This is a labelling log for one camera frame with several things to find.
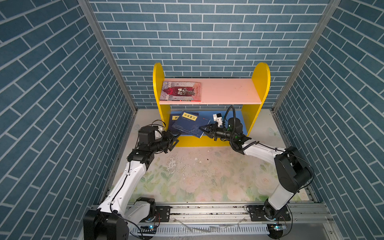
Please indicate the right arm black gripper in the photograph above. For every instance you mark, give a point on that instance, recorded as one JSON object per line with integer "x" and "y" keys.
{"x": 214, "y": 129}

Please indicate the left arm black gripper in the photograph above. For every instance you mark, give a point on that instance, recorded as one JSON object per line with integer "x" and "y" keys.
{"x": 169, "y": 140}

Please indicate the blue book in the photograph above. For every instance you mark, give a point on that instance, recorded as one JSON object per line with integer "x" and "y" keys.
{"x": 190, "y": 123}

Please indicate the blue book underneath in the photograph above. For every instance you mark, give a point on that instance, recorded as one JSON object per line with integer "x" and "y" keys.
{"x": 172, "y": 120}

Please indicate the illustrated red grey book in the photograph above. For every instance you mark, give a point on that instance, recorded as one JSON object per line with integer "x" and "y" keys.
{"x": 181, "y": 91}

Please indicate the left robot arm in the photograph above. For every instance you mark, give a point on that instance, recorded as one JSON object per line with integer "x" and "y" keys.
{"x": 126, "y": 180}

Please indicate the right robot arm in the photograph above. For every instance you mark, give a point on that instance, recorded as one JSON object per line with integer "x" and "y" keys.
{"x": 293, "y": 171}

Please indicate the floral table mat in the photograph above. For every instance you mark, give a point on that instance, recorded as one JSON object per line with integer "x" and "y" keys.
{"x": 206, "y": 174}

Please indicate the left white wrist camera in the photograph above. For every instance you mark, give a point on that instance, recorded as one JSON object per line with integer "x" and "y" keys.
{"x": 158, "y": 130}

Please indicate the aluminium front rail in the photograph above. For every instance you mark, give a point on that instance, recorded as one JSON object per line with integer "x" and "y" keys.
{"x": 240, "y": 221}

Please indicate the aluminium corner post left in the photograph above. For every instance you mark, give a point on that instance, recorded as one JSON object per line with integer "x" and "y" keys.
{"x": 92, "y": 20}

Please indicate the aluminium corner post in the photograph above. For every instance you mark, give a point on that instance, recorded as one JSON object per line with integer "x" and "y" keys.
{"x": 318, "y": 30}
{"x": 92, "y": 20}

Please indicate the aluminium corner post right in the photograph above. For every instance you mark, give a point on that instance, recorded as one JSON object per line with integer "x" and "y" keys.
{"x": 318, "y": 30}

